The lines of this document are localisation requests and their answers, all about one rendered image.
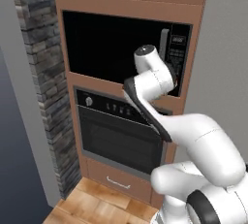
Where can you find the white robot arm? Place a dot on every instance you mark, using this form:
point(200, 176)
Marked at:
point(206, 144)

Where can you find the black microwave oven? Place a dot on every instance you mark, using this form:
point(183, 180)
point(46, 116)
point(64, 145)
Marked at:
point(109, 47)

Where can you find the wooden drawer front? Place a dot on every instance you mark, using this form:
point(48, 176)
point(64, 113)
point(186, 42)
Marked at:
point(119, 180)

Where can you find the wooden tall cabinet frame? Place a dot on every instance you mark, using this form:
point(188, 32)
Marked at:
point(126, 8)

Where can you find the black built-in oven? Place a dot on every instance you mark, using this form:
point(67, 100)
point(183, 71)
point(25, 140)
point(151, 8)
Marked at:
point(113, 127)

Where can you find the black oven door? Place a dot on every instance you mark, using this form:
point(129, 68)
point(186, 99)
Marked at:
point(119, 140)

